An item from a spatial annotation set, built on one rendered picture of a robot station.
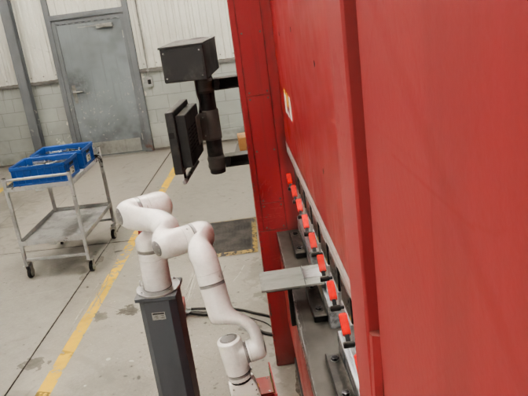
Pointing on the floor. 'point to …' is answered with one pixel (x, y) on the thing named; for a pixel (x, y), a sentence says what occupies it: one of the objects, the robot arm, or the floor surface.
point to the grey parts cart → (62, 217)
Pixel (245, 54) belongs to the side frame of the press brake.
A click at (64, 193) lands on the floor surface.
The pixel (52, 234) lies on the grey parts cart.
